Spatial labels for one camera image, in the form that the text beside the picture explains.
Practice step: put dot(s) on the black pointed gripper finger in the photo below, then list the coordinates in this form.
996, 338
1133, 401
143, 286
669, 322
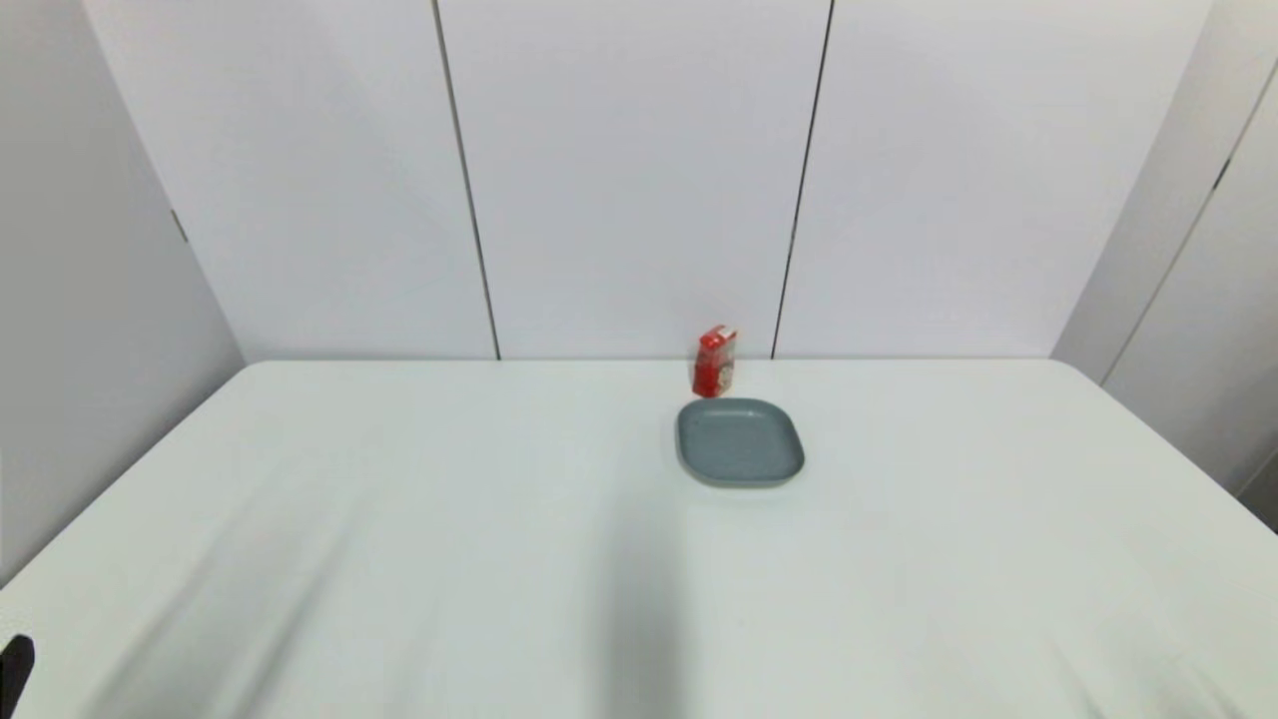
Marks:
16, 669

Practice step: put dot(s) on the red milk carton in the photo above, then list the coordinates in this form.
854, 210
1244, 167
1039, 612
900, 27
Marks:
715, 364

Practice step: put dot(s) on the grey square plate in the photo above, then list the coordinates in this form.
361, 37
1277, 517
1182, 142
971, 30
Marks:
739, 442

